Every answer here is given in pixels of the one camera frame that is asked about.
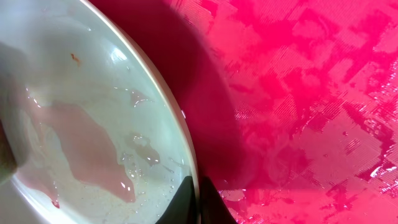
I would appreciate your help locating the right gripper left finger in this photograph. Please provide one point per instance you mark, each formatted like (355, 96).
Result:
(182, 208)

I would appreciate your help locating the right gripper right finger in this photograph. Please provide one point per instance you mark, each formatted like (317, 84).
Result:
(212, 208)

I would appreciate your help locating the mint plate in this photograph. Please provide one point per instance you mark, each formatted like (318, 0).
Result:
(97, 134)

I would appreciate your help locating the red plastic tray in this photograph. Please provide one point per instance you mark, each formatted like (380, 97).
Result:
(291, 104)

